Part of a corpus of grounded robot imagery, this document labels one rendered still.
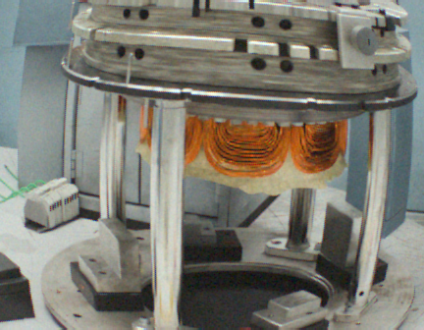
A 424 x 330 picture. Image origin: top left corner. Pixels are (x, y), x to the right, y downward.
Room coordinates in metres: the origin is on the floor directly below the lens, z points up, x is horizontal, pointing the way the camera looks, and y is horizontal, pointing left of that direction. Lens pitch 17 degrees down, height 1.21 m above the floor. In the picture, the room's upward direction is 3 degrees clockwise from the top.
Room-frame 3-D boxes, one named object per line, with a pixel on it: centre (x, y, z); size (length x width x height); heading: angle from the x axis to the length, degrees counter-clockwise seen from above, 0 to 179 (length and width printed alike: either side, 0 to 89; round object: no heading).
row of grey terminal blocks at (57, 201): (1.17, 0.18, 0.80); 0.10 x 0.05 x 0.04; 150
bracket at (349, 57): (0.82, -0.10, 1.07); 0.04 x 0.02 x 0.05; 119
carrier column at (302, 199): (1.07, -0.09, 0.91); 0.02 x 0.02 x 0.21
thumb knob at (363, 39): (0.80, -0.11, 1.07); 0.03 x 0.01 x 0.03; 119
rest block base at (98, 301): (0.93, 0.09, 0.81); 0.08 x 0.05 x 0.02; 23
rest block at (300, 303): (0.85, -0.07, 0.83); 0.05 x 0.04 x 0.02; 125
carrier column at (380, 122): (0.90, -0.14, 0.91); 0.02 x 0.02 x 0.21
